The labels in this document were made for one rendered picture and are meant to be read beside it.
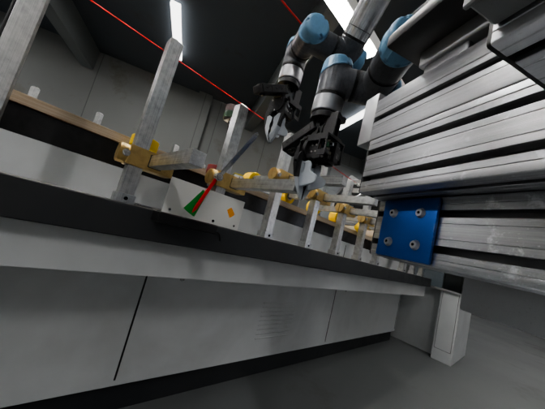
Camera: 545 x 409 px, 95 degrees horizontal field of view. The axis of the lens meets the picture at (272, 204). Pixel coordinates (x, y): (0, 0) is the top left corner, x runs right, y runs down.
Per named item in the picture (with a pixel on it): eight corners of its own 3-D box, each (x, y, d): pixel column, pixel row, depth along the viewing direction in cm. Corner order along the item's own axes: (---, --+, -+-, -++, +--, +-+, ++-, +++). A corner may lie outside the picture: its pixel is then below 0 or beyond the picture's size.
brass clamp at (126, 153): (172, 178, 68) (178, 161, 68) (117, 159, 59) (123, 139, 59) (164, 178, 72) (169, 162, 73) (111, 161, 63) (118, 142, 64)
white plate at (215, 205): (238, 230, 84) (245, 202, 85) (160, 212, 67) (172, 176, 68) (237, 230, 85) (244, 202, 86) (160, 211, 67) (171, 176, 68)
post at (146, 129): (128, 213, 62) (184, 43, 68) (113, 208, 60) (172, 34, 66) (125, 211, 65) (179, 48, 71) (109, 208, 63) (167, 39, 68)
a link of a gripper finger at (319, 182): (315, 200, 57) (325, 162, 58) (296, 199, 61) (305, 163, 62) (323, 204, 59) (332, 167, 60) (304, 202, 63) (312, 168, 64)
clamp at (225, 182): (244, 195, 85) (248, 182, 86) (210, 182, 76) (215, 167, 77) (235, 195, 89) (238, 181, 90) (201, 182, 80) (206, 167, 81)
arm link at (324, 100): (307, 96, 63) (326, 113, 68) (303, 114, 62) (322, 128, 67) (333, 88, 57) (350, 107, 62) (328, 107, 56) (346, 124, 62)
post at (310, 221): (308, 251, 113) (332, 152, 119) (303, 250, 110) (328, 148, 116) (302, 249, 115) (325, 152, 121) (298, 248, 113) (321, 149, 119)
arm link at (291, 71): (293, 60, 77) (275, 69, 83) (289, 74, 77) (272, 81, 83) (307, 75, 82) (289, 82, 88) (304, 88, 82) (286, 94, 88)
